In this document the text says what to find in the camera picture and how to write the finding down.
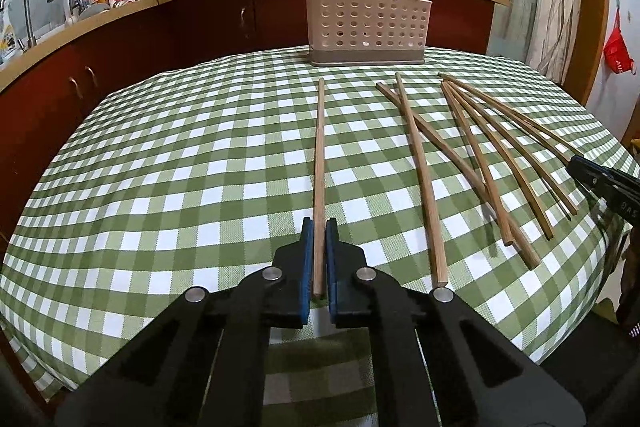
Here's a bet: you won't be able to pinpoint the red plastic bag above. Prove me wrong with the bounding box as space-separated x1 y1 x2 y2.
602 9 638 75

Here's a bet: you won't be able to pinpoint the beige perforated utensil holder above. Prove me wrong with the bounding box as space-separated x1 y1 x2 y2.
306 0 432 68

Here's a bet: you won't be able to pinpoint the steel kitchen faucet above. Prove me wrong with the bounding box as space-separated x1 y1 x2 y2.
0 0 38 48

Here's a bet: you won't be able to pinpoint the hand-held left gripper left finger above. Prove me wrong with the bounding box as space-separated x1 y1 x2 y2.
54 217 316 427

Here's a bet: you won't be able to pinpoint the wooden door frame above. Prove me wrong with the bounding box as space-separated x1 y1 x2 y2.
565 0 612 108

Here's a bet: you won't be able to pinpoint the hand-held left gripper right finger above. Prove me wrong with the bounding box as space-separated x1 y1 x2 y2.
325 217 586 427

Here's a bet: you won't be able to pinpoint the red kitchen cabinets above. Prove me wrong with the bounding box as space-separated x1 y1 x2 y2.
0 0 496 238

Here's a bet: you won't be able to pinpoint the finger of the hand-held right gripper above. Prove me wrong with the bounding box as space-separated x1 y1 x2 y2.
567 155 640 229

